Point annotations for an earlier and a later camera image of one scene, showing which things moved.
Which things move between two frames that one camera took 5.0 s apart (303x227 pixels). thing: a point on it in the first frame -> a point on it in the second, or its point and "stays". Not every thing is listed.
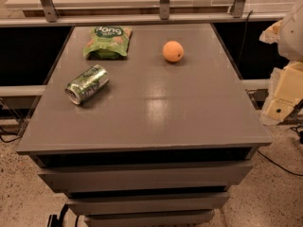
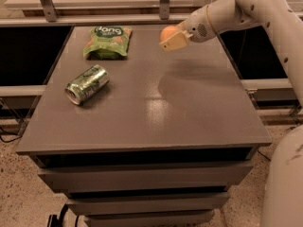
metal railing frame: x=51 y=18 stays
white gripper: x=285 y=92 -> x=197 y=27
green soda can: x=87 y=84 stays
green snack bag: x=108 y=43 stays
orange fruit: x=173 y=51 -> x=168 y=31
